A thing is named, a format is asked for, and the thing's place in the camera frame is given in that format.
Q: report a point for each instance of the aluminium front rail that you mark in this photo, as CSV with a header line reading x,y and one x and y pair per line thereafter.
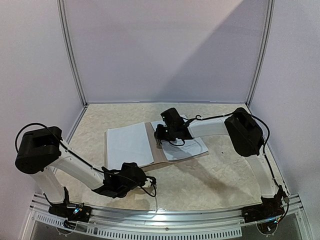
x,y
218,217

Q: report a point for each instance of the brown paper folder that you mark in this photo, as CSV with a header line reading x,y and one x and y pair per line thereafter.
x,y
136,144

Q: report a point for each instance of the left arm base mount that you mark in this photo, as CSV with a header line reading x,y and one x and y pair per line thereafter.
x,y
71,211

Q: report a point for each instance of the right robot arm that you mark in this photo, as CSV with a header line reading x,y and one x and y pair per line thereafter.
x,y
245,134

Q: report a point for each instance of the perforated white cable tray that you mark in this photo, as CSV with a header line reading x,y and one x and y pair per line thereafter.
x,y
52,228

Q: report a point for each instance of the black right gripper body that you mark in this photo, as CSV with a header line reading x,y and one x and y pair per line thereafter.
x,y
159,133

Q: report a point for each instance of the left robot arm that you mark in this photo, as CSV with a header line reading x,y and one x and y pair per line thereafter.
x,y
40,149

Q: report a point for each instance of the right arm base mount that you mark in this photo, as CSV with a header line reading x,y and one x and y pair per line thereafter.
x,y
265,211

